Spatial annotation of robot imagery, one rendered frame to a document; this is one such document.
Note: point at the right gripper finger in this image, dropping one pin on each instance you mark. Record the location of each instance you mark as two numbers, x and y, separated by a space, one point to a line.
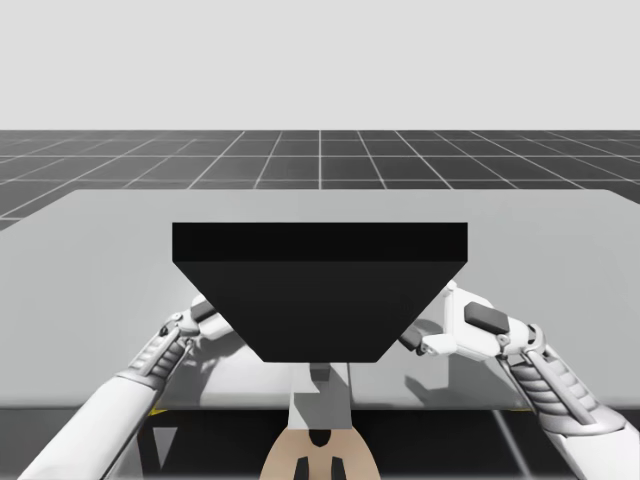
425 342

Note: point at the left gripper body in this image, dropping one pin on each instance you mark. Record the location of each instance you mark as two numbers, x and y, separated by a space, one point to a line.
210 320

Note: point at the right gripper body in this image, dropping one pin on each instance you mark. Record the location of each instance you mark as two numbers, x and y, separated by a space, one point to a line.
475 325

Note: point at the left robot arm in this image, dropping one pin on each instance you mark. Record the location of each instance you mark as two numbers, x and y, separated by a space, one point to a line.
120 405

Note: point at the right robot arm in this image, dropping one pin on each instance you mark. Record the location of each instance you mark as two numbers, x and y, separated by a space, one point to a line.
560 395

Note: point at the black screen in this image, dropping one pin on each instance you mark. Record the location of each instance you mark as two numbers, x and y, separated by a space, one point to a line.
320 300

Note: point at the grey stand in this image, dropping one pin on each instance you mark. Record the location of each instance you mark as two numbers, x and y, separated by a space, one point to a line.
320 395

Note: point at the tan robot part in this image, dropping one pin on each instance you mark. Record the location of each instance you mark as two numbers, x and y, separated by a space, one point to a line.
320 457

